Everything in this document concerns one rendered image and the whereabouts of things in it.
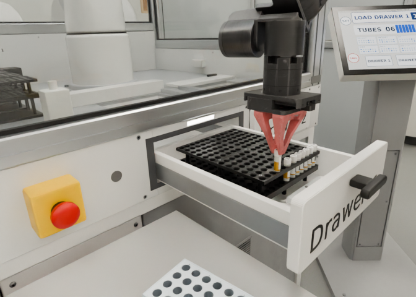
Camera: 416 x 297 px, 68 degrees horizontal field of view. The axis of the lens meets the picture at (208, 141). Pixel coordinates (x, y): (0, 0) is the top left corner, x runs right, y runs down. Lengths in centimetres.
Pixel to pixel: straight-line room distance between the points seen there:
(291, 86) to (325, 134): 188
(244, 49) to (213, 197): 24
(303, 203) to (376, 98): 107
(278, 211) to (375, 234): 130
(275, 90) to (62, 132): 33
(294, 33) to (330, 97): 182
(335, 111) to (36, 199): 201
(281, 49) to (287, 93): 6
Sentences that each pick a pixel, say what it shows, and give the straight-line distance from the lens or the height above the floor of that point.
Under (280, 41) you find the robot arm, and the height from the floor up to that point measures 111.
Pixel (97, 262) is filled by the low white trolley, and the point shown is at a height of 76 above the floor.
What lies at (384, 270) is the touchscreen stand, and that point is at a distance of 177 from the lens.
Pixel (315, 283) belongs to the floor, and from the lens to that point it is 165.
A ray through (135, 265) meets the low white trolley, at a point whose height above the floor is 76.
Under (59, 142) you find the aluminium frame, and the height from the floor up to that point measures 96.
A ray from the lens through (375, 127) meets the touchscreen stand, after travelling 145.
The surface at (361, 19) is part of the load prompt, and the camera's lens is 140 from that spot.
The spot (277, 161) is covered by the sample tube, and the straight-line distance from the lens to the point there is 51.
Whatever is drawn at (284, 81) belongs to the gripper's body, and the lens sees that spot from 46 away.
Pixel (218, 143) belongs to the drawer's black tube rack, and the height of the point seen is 90.
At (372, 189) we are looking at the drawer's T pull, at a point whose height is 91.
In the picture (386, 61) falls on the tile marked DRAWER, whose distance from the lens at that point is 132.
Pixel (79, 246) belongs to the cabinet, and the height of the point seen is 76.
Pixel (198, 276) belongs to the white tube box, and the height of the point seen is 80.
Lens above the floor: 112
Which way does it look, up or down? 20 degrees down
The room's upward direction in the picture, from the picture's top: 2 degrees counter-clockwise
